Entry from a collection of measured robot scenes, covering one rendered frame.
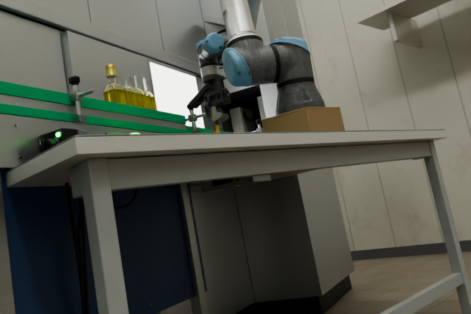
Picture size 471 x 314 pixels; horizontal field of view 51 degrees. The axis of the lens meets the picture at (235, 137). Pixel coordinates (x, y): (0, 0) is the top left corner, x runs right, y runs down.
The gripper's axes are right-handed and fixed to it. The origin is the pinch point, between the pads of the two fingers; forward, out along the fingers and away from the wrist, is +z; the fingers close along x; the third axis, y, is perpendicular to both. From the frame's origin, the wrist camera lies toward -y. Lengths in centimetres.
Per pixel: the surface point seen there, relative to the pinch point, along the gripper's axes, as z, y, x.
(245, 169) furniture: 25, 39, -62
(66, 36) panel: -38, -30, -43
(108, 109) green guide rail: -2, -3, -58
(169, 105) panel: -19.2, -30.4, 16.8
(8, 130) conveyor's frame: 7, -1, -95
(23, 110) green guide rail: 1, -3, -89
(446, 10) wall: -87, 90, 229
